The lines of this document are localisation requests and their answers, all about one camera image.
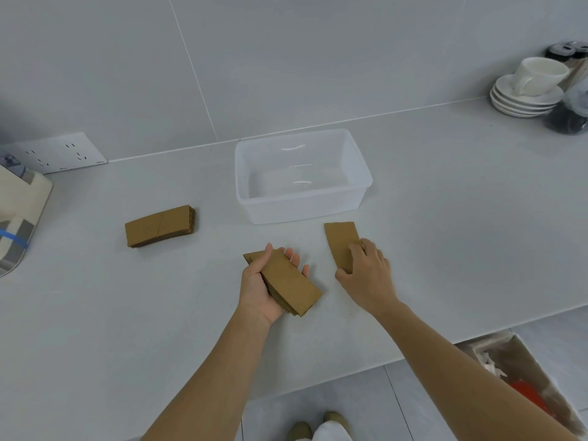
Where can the stack of brown cardboard sleeves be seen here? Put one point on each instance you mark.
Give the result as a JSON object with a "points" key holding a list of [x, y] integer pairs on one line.
{"points": [[158, 226]]}

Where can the white wall socket panel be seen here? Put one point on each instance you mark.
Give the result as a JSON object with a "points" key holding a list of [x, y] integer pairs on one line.
{"points": [[59, 153]]}

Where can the person's white trouser leg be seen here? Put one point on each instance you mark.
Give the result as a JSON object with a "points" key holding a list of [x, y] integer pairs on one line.
{"points": [[331, 432]]}

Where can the bundle of cardboard sleeves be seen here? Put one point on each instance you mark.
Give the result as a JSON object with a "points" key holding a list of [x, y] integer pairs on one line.
{"points": [[291, 282]]}

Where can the person's left hand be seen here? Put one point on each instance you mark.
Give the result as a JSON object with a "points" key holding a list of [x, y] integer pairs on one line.
{"points": [[255, 289]]}

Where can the brown paper packet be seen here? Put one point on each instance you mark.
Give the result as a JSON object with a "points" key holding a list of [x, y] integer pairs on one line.
{"points": [[578, 71]]}

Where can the person's right shoe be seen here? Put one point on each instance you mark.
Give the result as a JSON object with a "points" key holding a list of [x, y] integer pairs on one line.
{"points": [[334, 417]]}

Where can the person's shoe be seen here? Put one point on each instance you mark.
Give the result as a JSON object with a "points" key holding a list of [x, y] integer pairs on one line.
{"points": [[301, 430], [334, 417]]}

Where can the clear plastic container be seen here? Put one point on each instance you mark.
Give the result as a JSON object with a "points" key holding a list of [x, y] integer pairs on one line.
{"points": [[298, 179]]}

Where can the crumpled white paper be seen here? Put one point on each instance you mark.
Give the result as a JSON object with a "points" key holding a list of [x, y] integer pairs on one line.
{"points": [[490, 365]]}

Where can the single brown cardboard sleeve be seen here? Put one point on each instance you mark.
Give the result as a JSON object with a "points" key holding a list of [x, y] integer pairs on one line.
{"points": [[340, 241]]}

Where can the person's left forearm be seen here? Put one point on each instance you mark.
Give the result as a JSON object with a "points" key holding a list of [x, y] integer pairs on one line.
{"points": [[216, 385]]}

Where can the blue band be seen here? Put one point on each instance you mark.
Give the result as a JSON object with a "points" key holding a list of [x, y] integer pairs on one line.
{"points": [[13, 237]]}

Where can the brown cardboard waste box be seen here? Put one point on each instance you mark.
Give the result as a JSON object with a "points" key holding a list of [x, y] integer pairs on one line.
{"points": [[542, 362]]}

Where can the person's right hand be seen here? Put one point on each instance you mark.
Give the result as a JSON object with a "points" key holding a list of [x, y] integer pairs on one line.
{"points": [[370, 280]]}

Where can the person's right thumb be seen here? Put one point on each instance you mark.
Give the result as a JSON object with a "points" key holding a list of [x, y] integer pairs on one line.
{"points": [[343, 274]]}

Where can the person's left shoe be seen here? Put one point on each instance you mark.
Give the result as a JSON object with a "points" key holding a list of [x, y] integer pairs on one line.
{"points": [[301, 430]]}

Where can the white ceramic cup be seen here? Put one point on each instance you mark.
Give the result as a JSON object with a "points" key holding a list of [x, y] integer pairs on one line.
{"points": [[537, 75]]}

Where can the person's left middle finger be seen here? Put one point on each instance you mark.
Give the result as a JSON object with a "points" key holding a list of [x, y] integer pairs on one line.
{"points": [[296, 260]]}

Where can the beige appliance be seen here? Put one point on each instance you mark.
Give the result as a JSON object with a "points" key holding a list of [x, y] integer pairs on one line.
{"points": [[20, 211]]}

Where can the orange object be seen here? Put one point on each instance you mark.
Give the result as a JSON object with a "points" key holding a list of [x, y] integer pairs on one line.
{"points": [[530, 394]]}

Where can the person's left thumb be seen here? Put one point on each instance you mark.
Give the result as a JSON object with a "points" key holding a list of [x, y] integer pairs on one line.
{"points": [[262, 258]]}

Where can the person's right forearm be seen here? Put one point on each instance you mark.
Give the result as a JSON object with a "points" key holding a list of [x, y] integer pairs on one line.
{"points": [[454, 376]]}

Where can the white saucer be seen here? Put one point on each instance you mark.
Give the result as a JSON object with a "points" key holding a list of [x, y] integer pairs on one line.
{"points": [[512, 110], [510, 114], [514, 105], [503, 87]]}

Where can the dark lidded jar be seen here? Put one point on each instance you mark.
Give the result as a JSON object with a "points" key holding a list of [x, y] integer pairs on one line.
{"points": [[562, 50]]}

